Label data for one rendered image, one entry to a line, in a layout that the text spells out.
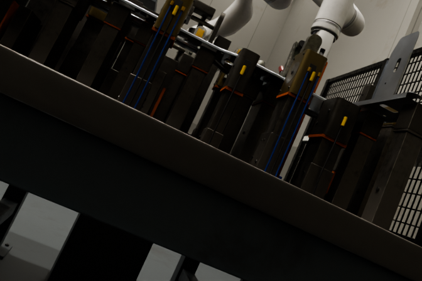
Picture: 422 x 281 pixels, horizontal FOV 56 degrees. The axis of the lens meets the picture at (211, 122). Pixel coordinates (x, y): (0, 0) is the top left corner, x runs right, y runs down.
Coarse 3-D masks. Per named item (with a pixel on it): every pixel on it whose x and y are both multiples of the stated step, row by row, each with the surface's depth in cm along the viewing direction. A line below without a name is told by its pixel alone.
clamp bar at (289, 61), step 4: (296, 44) 138; (300, 44) 135; (292, 48) 138; (296, 48) 139; (300, 48) 137; (292, 52) 137; (296, 52) 138; (288, 56) 138; (292, 56) 138; (288, 60) 136; (292, 60) 137; (288, 64) 136; (284, 68) 136; (288, 68) 136; (284, 72) 135; (284, 76) 136
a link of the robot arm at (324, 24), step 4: (316, 20) 116; (320, 20) 115; (324, 20) 115; (328, 20) 114; (316, 24) 116; (320, 24) 115; (324, 24) 114; (328, 24) 114; (332, 24) 114; (336, 24) 114; (312, 28) 118; (316, 28) 117; (320, 28) 116; (324, 28) 115; (328, 28) 114; (332, 28) 114; (336, 28) 114; (332, 32) 115; (336, 32) 115; (336, 36) 116
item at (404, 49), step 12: (408, 36) 127; (396, 48) 130; (408, 48) 123; (396, 60) 127; (408, 60) 120; (384, 72) 131; (396, 72) 124; (384, 84) 127; (396, 84) 120; (372, 96) 130; (384, 96) 124
